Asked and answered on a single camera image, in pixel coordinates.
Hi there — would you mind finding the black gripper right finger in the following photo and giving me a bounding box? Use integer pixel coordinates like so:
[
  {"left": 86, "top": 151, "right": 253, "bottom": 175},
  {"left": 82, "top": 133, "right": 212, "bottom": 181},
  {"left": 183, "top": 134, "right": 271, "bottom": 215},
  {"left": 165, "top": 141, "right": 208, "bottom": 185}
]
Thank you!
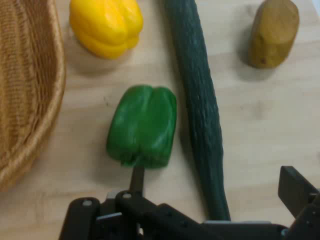
[{"left": 277, "top": 165, "right": 320, "bottom": 240}]

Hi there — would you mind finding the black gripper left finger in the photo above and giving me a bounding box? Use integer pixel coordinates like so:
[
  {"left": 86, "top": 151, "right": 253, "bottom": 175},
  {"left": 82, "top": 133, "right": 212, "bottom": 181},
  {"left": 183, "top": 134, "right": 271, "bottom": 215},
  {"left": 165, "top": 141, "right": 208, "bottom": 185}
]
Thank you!
[{"left": 58, "top": 163, "right": 204, "bottom": 240}]

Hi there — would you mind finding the long dark green cucumber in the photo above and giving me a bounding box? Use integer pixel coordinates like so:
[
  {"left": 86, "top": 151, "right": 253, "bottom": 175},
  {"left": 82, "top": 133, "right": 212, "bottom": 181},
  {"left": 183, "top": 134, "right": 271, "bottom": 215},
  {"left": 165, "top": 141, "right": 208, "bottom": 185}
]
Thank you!
[{"left": 163, "top": 0, "right": 231, "bottom": 221}]

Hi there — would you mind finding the bamboo cutting board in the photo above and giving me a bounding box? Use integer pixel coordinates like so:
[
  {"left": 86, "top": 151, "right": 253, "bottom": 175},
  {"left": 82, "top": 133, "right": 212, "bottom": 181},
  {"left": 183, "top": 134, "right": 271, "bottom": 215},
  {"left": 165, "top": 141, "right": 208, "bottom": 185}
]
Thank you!
[{"left": 0, "top": 0, "right": 320, "bottom": 240}]

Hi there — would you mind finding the green bell pepper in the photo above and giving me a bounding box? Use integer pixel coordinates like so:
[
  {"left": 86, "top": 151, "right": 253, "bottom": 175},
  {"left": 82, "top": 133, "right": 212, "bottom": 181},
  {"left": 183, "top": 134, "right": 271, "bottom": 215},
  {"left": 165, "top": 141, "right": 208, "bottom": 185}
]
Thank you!
[{"left": 106, "top": 84, "right": 178, "bottom": 169}]

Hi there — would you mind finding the brown potato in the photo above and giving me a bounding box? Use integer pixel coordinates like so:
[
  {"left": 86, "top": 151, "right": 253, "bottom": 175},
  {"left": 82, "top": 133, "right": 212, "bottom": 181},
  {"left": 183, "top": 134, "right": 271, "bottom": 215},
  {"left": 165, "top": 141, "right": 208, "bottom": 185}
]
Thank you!
[{"left": 247, "top": 0, "right": 300, "bottom": 70}]

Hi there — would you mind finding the woven wicker basket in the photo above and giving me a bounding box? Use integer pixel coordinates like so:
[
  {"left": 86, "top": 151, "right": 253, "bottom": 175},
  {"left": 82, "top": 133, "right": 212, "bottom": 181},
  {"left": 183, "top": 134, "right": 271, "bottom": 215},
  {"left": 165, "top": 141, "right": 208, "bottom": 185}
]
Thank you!
[{"left": 0, "top": 0, "right": 67, "bottom": 193}]

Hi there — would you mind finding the yellow bell pepper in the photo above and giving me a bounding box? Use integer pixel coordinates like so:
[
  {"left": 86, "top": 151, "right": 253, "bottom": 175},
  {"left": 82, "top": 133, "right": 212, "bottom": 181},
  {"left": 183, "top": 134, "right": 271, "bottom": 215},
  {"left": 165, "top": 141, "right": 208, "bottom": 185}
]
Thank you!
[{"left": 69, "top": 0, "right": 145, "bottom": 60}]

